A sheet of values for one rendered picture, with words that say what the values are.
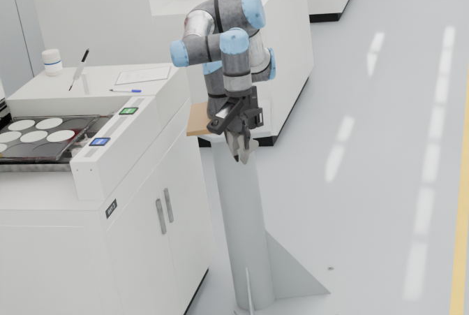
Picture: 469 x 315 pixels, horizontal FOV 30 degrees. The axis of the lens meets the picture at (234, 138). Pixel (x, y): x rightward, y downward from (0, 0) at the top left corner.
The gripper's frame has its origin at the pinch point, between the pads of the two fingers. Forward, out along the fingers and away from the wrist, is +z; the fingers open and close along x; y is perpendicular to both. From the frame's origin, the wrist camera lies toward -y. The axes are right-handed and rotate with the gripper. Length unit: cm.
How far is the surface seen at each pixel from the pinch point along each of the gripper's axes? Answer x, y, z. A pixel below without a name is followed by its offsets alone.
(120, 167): 60, -2, 17
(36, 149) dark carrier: 93, -15, 14
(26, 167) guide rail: 96, -18, 20
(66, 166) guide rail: 82, -10, 20
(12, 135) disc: 113, -13, 14
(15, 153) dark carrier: 97, -21, 15
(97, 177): 52, -15, 14
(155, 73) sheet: 100, 44, 3
